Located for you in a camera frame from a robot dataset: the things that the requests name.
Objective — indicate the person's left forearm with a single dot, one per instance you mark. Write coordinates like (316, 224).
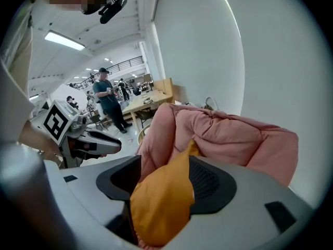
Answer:
(36, 139)

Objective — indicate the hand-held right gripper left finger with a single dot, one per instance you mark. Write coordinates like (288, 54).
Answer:
(91, 191)

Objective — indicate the dark chair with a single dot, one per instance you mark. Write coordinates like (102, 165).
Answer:
(143, 116)

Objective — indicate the light wooden table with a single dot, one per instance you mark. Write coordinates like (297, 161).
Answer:
(151, 100)

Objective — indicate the black balcony railing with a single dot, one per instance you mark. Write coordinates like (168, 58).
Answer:
(122, 65)

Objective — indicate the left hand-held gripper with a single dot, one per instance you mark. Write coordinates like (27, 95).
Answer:
(58, 121)

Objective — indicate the wide grey roller blind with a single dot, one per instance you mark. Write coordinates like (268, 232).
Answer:
(281, 74)

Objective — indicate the pink padded jacket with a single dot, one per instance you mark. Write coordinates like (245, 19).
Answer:
(229, 139)

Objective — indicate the wooden partition board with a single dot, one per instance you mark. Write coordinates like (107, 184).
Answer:
(165, 86)

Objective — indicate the black head-worn camera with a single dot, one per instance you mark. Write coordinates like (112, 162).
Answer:
(112, 9)

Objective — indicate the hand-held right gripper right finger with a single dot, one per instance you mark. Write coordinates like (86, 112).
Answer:
(247, 212)

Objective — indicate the mustard yellow cloth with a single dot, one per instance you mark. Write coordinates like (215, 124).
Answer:
(161, 197)

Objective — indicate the narrow grey roller blind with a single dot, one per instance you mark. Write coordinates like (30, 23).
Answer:
(197, 48)

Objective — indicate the long ceiling light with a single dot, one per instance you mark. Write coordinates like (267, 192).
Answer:
(65, 40)

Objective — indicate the cream printed sweatshirt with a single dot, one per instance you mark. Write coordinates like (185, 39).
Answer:
(20, 56)

